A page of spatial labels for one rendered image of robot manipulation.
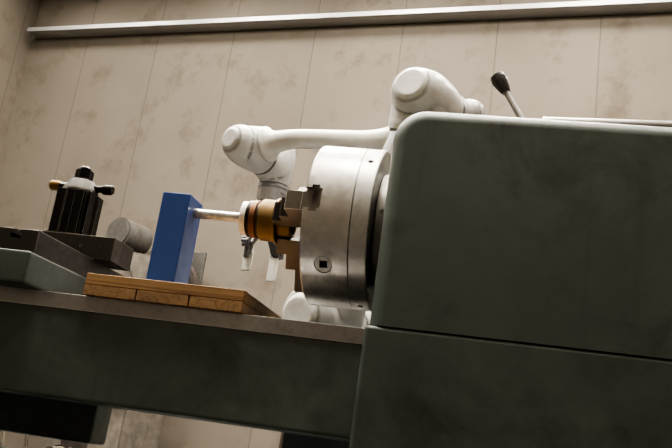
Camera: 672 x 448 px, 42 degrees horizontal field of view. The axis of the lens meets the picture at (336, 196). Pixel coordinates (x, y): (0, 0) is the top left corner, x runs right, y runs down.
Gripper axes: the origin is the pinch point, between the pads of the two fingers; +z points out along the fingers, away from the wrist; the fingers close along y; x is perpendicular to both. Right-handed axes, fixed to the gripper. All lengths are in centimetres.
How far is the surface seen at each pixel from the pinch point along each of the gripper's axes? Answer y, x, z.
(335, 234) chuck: -74, -63, 9
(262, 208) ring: -69, -43, 2
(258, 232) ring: -67, -43, 7
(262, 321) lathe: -79, -54, 26
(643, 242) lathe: -66, -115, 7
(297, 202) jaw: -75, -55, 3
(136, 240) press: 554, 539, -152
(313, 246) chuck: -74, -59, 11
